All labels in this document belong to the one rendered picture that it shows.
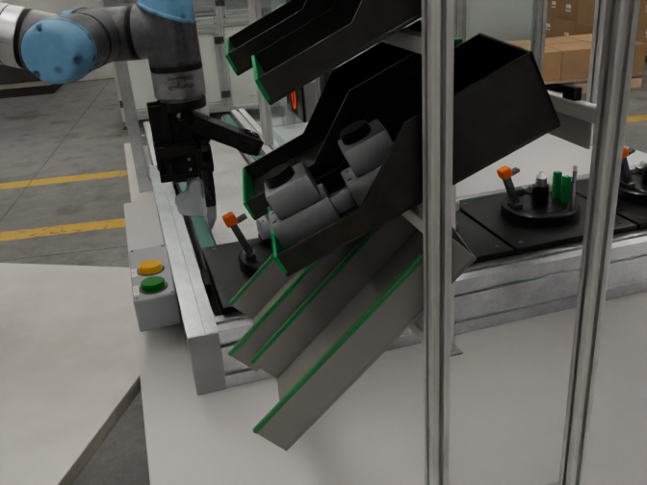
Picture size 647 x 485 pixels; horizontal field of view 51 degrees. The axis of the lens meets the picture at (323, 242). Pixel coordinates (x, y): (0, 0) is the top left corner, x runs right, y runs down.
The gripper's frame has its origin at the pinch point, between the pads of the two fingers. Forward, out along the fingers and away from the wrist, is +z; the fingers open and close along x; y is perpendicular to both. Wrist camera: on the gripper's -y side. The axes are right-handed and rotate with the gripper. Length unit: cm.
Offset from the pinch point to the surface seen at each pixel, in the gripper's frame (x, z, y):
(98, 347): -3.3, 20.7, 21.9
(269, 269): 20.9, 0.2, -4.5
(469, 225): -0.3, 9.6, -46.0
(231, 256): -5.9, 9.6, -2.8
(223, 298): 9.0, 9.6, 1.0
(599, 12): -62, -17, -117
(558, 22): -587, 66, -469
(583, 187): -8, 10, -76
